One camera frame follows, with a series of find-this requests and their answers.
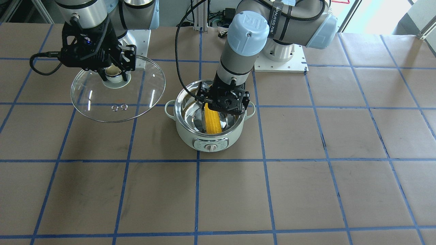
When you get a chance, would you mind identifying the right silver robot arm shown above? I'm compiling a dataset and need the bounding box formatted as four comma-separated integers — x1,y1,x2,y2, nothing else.
56,0,159,83

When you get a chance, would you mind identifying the yellow corn cob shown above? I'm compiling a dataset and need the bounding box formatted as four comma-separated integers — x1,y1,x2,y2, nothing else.
203,103,222,134

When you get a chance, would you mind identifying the glass pot lid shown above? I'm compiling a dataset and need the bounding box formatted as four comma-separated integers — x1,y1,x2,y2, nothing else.
71,56,166,123

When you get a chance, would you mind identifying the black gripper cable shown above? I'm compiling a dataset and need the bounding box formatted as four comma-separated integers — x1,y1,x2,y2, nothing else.
30,51,63,76

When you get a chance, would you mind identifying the brown paper table mat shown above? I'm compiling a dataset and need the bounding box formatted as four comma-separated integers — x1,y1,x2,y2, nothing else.
1,23,435,245

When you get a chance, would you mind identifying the white electric cooking pot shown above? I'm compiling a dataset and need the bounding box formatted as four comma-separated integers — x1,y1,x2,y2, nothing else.
165,90,255,152

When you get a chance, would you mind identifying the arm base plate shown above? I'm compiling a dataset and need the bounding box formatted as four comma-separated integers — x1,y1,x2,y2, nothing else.
254,39,308,73
118,30,151,57

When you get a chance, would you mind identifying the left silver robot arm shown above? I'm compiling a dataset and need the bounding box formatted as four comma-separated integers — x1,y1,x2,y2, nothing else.
194,0,338,116

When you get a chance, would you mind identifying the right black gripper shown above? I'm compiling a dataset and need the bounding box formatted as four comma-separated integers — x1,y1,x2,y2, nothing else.
58,14,137,83

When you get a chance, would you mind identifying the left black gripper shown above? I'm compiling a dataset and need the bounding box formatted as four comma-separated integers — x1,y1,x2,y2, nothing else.
196,79,250,116

